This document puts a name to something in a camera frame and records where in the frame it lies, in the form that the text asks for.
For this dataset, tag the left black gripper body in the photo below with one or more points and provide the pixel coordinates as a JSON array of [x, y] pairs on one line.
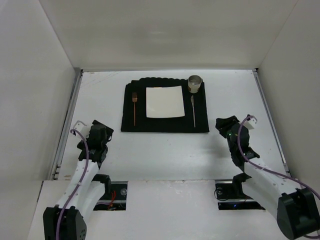
[[101, 128]]

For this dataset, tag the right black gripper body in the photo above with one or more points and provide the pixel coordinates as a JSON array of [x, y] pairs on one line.
[[227, 122]]

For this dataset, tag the black cloth placemat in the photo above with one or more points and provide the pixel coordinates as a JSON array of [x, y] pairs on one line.
[[164, 125]]

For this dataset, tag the silver knife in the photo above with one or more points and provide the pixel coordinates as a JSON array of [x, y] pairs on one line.
[[193, 110]]

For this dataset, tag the copper fork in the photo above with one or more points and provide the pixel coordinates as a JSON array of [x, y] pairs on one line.
[[134, 100]]

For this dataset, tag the metal cup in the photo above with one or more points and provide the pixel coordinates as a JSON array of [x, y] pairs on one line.
[[194, 83]]

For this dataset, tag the square white plate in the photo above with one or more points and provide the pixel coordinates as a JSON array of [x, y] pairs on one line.
[[164, 102]]

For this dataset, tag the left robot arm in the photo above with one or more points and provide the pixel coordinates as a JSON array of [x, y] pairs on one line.
[[67, 220]]

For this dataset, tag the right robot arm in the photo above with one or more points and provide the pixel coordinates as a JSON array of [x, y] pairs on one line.
[[291, 202]]

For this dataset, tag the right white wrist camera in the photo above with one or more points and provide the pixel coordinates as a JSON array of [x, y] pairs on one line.
[[251, 122]]

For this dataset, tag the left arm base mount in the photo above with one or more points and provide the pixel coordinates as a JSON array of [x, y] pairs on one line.
[[115, 195]]

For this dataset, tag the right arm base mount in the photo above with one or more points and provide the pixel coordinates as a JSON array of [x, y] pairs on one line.
[[230, 197]]

